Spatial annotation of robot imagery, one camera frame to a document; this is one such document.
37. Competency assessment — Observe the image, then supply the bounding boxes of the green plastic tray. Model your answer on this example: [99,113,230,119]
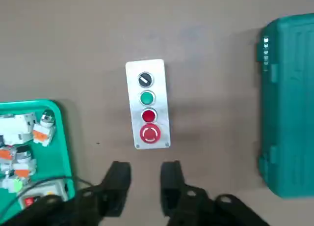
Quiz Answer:
[0,99,76,219]

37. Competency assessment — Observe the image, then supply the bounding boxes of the black-headed button module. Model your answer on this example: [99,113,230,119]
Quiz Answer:
[15,145,33,163]

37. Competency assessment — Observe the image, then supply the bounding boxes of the white circuit breaker block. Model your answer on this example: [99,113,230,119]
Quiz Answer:
[0,112,37,147]

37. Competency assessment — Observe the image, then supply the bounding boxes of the silver-headed orange-white button module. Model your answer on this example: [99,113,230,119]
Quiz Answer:
[32,109,57,147]

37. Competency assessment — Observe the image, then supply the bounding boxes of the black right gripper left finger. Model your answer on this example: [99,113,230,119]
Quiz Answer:
[0,161,131,226]

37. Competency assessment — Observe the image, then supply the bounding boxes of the green-tipped button module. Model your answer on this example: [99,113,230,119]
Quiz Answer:
[0,177,26,194]

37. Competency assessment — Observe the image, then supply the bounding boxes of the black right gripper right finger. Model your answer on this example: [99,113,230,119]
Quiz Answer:
[160,160,271,226]

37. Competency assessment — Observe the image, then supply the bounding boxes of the orange-white button contact module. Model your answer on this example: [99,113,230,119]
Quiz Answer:
[0,146,16,173]
[11,159,38,180]

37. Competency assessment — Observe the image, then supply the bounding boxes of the white four-button control box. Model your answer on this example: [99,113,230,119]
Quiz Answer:
[125,58,172,151]

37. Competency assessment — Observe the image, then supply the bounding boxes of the green SATA tool case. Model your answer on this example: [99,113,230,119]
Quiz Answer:
[256,12,314,200]

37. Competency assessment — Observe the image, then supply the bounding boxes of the grey switch box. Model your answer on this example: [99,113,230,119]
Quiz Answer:
[18,180,70,211]

